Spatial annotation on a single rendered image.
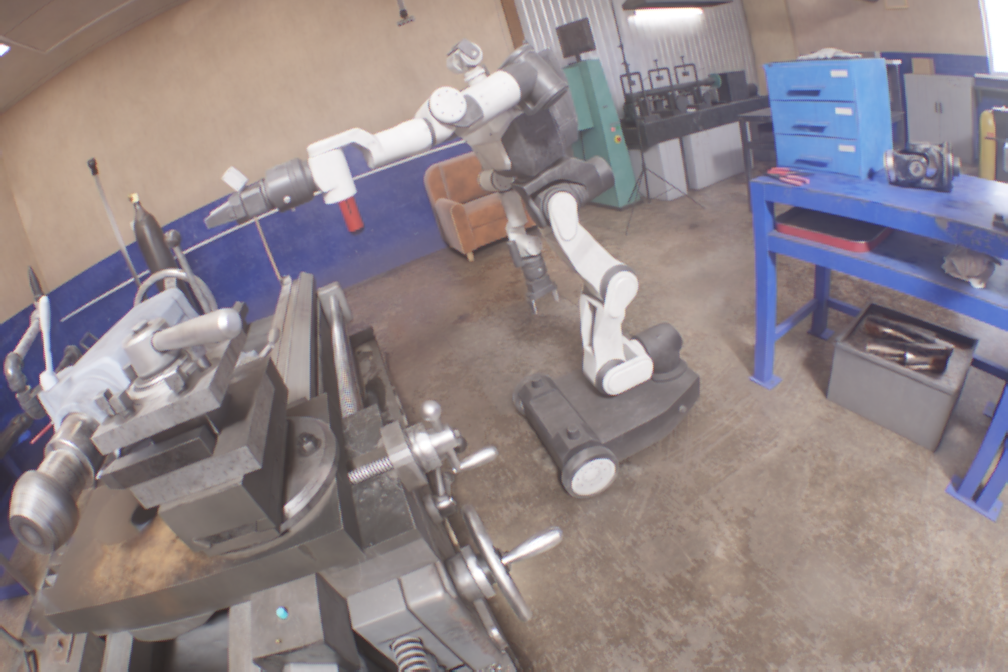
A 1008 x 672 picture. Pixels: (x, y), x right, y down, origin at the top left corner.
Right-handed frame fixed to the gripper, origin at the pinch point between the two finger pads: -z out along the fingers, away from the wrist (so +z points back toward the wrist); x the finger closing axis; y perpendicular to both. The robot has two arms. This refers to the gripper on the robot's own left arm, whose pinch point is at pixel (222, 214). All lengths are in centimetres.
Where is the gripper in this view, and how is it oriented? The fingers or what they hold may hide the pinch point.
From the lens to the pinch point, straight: 91.5
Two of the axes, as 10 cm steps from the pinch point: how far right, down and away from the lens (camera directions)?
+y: -2.2, -8.5, -4.8
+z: 8.9, -3.8, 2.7
